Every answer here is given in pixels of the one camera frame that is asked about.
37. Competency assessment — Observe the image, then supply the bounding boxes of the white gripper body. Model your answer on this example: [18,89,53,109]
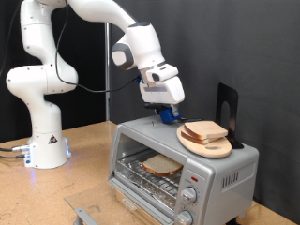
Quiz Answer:
[139,75,186,106]

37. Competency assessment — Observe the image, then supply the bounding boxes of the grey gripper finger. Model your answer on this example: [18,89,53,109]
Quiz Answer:
[172,103,182,118]

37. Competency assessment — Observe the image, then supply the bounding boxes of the metal spatula with blue block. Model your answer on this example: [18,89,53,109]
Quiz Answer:
[143,102,203,124]

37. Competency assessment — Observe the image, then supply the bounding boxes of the white bread slice brown crust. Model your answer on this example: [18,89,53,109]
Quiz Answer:
[142,153,185,178]

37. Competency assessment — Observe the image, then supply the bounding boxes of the silver oven temperature knob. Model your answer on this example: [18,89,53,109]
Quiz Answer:
[181,187,198,204]

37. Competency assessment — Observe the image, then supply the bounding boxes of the silver toaster oven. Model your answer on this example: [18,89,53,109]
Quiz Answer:
[107,112,261,225]

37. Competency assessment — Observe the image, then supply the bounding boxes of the silver oven timer knob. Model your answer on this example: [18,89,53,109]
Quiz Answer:
[176,209,194,225]

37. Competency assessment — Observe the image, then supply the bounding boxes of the wooden box under oven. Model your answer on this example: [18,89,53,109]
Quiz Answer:
[115,188,165,225]

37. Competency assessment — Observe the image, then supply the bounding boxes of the tan bread slice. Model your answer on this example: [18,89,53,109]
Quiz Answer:
[180,130,219,145]
[183,120,229,141]

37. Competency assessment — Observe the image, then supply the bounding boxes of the oval wooden cutting board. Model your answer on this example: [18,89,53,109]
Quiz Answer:
[176,125,233,159]

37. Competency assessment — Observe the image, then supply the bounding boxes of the vertical metal pole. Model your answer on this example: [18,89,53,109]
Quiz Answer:
[103,22,112,122]

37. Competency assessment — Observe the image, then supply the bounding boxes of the black metal bookend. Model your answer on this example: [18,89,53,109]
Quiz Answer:
[215,82,245,150]

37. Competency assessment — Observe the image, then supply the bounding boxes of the dark grey backdrop panel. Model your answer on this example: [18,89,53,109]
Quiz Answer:
[110,0,300,224]

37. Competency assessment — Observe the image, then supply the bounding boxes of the black backdrop curtain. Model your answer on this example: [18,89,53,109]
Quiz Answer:
[0,0,107,143]

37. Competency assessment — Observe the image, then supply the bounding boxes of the aluminium foil lined tray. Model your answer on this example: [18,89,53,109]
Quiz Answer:
[114,170,177,211]

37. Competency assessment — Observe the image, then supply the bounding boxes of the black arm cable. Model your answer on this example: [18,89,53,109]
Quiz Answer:
[54,0,141,94]

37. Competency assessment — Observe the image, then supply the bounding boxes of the wire oven rack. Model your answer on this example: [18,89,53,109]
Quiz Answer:
[115,149,185,204]

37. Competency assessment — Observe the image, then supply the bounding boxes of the base cable with silver connector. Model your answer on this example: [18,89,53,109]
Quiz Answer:
[0,143,31,154]

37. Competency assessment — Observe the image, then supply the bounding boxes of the black base cable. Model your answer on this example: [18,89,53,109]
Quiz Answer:
[0,153,26,159]

